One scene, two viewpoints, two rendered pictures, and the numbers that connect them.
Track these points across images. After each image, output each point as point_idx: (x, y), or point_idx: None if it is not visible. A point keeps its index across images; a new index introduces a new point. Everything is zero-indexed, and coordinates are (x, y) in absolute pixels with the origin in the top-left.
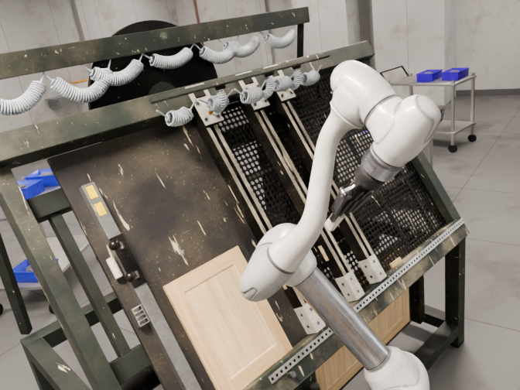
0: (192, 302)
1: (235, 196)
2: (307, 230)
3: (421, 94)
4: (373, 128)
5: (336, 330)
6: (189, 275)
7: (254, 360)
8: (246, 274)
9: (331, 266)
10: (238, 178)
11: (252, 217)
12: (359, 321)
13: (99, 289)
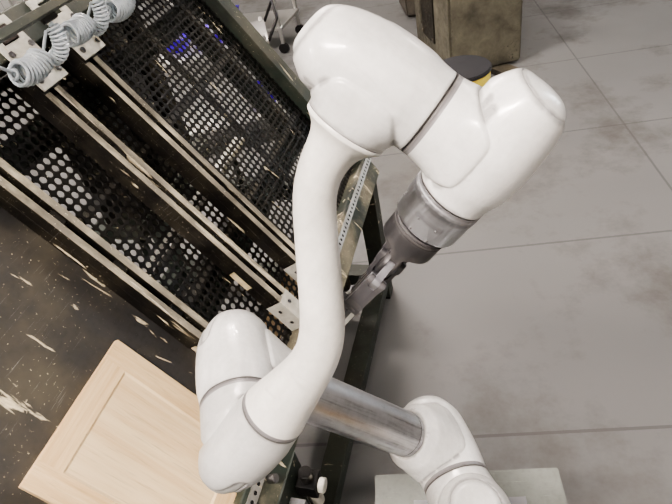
0: (85, 477)
1: (77, 258)
2: (322, 367)
3: (522, 69)
4: (434, 158)
5: (353, 436)
6: (60, 438)
7: (217, 493)
8: (215, 465)
9: (257, 295)
10: (70, 227)
11: (123, 283)
12: (379, 407)
13: None
